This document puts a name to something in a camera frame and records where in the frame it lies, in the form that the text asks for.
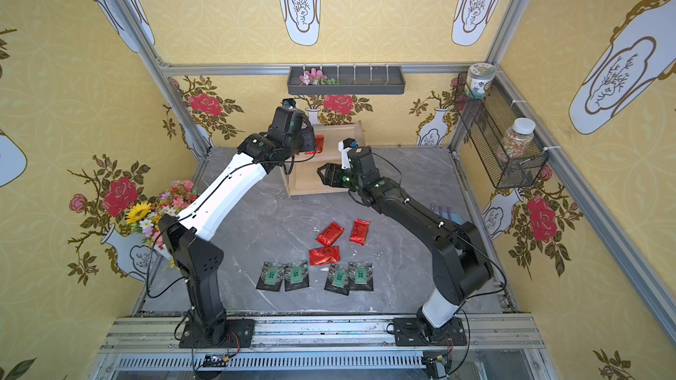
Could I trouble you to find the red tea bag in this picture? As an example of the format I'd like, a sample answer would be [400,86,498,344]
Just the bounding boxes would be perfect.
[309,246,341,266]
[316,222,344,247]
[350,220,370,246]
[314,135,324,153]

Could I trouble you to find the wooden two-tier shelf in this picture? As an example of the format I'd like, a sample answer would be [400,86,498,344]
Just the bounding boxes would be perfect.
[281,121,364,196]

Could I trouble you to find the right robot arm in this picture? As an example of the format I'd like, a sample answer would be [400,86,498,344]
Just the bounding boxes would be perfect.
[317,146,495,334]

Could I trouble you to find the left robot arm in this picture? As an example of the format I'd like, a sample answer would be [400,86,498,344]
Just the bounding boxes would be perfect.
[158,106,316,346]

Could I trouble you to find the green tea bag far right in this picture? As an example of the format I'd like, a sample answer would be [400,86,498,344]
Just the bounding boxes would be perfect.
[348,262,374,291]

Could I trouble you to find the green tea bag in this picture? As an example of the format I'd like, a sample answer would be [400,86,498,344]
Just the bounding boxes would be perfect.
[324,264,350,296]
[256,261,286,292]
[284,260,310,292]
[348,262,374,291]

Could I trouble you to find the green tea bag far left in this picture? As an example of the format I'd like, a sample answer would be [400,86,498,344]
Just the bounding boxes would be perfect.
[256,261,286,292]

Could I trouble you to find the small pink flowers in tray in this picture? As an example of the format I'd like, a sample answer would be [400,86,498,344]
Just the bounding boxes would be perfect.
[299,68,338,86]

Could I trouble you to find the jar with patterned lid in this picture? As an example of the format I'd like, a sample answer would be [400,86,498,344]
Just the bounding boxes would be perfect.
[465,63,497,99]

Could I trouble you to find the clear jar white lid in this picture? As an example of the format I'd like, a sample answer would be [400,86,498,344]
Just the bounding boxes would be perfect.
[499,118,536,162]

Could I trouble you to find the artificial flower bouquet in vase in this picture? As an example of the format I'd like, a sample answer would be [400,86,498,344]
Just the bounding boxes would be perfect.
[124,180,198,267]

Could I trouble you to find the small circuit board right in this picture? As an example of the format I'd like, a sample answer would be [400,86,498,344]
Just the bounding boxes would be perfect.
[422,355,448,380]

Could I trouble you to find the small circuit board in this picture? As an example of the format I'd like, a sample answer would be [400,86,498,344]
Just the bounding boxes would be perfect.
[202,354,231,369]
[422,355,448,380]

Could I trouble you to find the small circuit board left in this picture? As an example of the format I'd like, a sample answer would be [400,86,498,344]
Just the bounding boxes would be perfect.
[202,354,231,369]

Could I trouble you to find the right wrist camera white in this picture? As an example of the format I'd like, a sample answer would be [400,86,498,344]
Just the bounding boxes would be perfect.
[338,138,357,170]

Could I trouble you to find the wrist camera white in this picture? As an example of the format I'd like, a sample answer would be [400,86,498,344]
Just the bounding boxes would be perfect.
[282,98,297,108]
[338,138,357,170]

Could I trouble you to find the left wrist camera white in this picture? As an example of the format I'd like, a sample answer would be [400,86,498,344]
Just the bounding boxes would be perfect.
[282,98,297,108]

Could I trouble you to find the grey wall tray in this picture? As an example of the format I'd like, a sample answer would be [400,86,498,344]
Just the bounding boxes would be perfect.
[287,64,407,96]

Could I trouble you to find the black wire wall basket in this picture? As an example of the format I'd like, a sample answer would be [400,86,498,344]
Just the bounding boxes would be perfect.
[448,73,549,189]

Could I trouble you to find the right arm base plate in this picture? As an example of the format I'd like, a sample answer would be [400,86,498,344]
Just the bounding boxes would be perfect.
[394,318,468,347]

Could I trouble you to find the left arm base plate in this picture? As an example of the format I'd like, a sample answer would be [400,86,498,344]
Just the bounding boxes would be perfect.
[179,318,255,350]

